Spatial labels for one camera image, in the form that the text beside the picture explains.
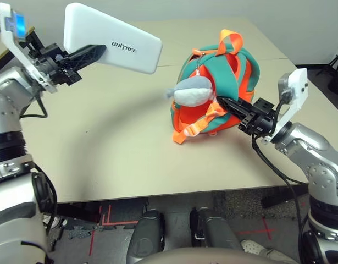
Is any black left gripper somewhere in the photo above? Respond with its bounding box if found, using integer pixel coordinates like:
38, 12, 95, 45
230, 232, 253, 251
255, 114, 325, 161
27, 43, 108, 86

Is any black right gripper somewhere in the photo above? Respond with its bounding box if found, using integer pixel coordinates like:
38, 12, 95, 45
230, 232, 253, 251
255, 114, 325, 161
216, 96, 277, 137

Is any white Unitree pencil case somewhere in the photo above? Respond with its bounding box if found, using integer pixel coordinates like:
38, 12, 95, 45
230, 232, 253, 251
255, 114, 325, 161
63, 2, 163, 75

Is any orange and teal backpack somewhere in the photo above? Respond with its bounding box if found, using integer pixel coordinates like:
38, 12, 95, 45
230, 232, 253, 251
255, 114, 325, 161
169, 28, 262, 145

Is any grey white plush shark charm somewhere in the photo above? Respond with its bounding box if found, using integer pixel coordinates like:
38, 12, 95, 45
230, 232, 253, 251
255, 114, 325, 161
164, 76, 217, 108

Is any black bag on floor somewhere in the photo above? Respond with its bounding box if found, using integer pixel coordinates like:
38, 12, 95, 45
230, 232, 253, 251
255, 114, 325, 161
327, 73, 338, 96

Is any black tripod stand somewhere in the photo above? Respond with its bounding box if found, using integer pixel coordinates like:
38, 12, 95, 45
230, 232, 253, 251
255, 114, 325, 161
316, 48, 338, 77

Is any dark grey robot right leg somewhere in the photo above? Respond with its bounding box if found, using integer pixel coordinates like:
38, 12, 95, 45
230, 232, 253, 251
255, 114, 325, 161
189, 207, 243, 250

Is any dark grey robot leg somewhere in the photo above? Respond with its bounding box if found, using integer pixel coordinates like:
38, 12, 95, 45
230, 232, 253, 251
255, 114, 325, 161
189, 207, 243, 250
124, 210, 166, 260

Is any white perforated shoe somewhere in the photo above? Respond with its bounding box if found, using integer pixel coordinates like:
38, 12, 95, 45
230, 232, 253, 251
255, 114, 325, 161
240, 238, 269, 257

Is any grey robot torso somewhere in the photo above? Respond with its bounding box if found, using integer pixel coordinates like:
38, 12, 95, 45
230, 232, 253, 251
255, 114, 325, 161
140, 245, 269, 264

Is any beige trouser leg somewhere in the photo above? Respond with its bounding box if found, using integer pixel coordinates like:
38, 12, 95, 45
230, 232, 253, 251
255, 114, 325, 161
257, 248, 296, 264

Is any dark grey robot left leg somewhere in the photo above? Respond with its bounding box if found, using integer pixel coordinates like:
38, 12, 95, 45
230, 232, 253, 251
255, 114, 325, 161
124, 210, 166, 260

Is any small white floor object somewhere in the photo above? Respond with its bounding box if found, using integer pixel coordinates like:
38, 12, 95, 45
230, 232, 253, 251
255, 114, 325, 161
43, 213, 63, 229

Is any grey jagged foam piece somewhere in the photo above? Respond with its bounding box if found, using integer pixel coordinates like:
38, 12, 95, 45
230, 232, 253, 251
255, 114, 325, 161
68, 224, 104, 240

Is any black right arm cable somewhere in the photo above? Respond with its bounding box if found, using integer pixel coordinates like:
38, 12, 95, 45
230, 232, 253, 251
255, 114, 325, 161
250, 91, 310, 264

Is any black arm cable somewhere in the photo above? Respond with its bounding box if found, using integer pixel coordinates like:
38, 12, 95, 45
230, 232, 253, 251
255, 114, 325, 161
19, 93, 59, 238
250, 91, 310, 264

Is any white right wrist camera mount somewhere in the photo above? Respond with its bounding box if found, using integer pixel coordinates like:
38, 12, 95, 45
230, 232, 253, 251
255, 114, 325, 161
263, 68, 309, 145

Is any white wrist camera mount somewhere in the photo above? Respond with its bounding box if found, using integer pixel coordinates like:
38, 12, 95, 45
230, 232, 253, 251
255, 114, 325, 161
0, 2, 59, 94
263, 68, 309, 145

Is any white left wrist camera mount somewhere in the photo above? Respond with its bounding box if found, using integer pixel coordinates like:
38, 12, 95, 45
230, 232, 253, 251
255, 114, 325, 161
0, 2, 59, 94

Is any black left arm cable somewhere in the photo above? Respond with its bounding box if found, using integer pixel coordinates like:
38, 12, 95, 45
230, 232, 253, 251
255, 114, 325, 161
19, 93, 59, 238

